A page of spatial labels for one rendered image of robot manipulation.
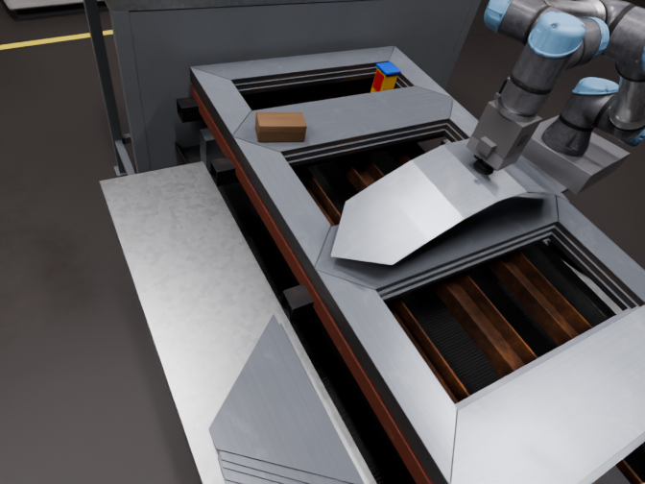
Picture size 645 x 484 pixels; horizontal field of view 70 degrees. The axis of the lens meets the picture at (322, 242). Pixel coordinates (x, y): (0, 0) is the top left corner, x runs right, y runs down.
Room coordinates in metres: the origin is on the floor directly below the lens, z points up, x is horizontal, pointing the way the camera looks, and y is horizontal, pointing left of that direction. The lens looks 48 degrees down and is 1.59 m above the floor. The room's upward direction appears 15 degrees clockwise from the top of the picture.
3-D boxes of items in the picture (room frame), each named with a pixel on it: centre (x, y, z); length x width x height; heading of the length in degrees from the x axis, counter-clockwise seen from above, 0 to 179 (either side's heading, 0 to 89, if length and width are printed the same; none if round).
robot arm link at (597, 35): (0.90, -0.34, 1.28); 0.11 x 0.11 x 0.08; 49
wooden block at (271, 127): (0.97, 0.18, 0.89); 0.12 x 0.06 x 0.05; 114
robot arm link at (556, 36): (0.82, -0.29, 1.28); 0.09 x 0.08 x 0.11; 139
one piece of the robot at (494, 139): (0.81, -0.27, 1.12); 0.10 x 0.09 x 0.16; 138
